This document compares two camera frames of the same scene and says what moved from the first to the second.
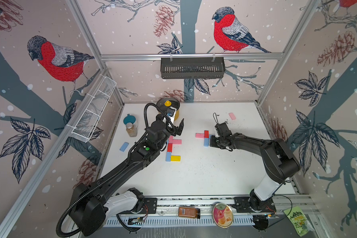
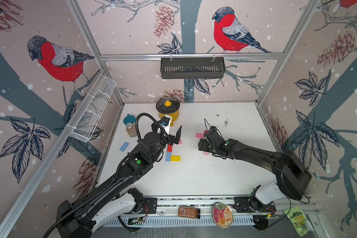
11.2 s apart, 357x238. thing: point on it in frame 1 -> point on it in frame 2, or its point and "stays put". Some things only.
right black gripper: [212, 142] -> [202, 144]
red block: [169, 147] stays put
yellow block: [175, 158] stays put
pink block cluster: [201, 135] stays put
